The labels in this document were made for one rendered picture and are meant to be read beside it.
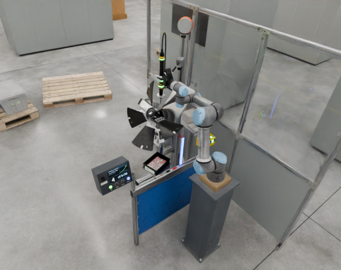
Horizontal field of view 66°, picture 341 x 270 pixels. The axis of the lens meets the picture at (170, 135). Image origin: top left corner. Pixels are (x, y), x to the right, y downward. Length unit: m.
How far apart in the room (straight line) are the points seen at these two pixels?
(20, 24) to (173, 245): 6.13
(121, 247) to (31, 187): 1.45
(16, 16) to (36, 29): 0.48
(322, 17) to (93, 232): 6.89
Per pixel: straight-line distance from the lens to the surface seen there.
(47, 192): 3.66
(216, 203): 2.23
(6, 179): 4.03
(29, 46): 7.67
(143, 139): 2.60
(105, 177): 1.97
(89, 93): 5.22
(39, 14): 7.54
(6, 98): 4.83
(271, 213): 3.09
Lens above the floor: 2.63
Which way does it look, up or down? 38 degrees down
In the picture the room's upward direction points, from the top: 3 degrees clockwise
